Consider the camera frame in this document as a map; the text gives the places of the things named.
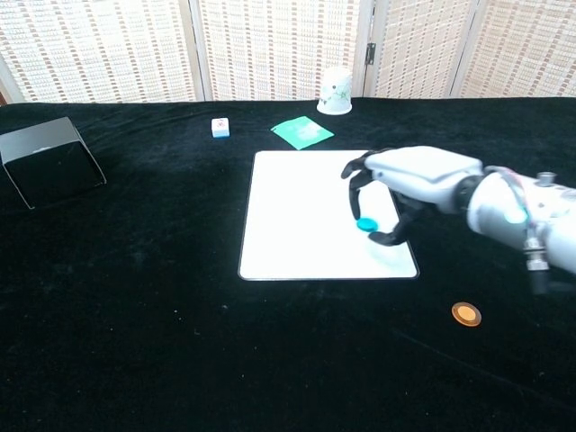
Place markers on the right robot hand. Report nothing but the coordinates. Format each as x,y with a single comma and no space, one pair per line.
418,175

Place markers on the cyan disc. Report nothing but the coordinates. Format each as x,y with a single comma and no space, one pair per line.
366,223

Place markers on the orange disc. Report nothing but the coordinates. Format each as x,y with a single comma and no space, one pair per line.
466,314

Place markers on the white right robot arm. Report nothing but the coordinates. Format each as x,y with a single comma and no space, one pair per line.
495,202

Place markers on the white rectangular board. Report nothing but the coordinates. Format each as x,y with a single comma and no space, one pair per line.
297,216

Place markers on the white upturned paper cup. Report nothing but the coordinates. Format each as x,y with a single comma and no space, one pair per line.
334,94

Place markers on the green foil packet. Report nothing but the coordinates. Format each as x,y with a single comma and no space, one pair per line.
302,132

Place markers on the metal screen hinge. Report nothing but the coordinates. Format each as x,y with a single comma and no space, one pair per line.
371,53

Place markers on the white mahjong tile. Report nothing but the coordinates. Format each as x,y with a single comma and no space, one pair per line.
220,128

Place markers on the black velvet tablecloth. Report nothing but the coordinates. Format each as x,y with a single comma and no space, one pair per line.
135,315

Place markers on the woven bamboo folding screen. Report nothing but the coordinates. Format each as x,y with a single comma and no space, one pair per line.
90,45

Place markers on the black glossy box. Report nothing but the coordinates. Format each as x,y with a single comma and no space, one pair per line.
45,166

